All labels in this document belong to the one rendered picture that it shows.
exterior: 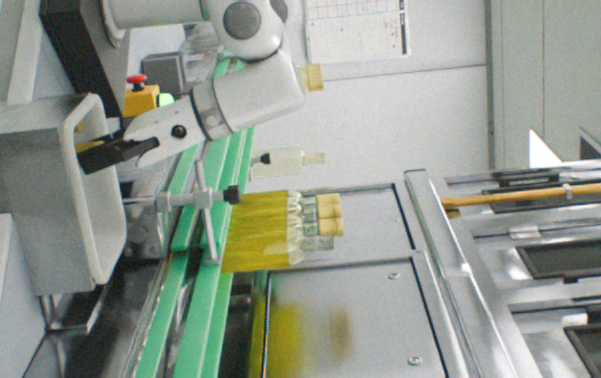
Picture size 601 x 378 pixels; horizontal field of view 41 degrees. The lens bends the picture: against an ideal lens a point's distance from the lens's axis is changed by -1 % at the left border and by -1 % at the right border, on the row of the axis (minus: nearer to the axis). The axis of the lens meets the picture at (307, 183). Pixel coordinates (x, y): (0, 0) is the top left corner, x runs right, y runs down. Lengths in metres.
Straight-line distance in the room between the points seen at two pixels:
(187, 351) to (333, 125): 6.43
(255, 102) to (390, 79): 6.34
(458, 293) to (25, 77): 0.80
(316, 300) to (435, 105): 6.07
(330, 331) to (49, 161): 0.58
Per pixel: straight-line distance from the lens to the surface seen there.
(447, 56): 7.37
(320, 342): 1.33
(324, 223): 1.41
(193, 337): 1.07
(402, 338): 1.33
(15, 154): 1.03
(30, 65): 1.20
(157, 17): 1.36
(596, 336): 1.43
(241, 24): 0.98
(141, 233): 1.23
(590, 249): 1.71
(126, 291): 1.18
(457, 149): 7.62
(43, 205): 1.04
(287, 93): 1.01
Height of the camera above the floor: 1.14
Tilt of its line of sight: 1 degrees down
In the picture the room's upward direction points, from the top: 84 degrees clockwise
